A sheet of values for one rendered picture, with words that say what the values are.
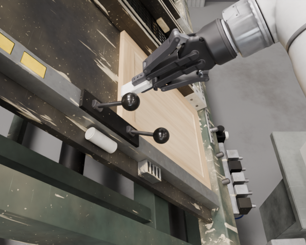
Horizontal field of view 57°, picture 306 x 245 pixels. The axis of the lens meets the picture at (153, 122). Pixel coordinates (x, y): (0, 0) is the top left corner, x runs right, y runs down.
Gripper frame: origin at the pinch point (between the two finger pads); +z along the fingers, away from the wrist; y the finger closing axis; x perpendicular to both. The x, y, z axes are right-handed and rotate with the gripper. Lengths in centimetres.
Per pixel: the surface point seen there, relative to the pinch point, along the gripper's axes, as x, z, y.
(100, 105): 0.5, 9.4, 0.4
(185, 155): -13, 14, -50
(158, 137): 6.0, 1.9, -10.6
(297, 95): -135, -33, -209
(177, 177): 2.1, 12.2, -36.8
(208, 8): -289, 16, -177
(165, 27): -86, 14, -45
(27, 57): -1.1, 12.1, 17.0
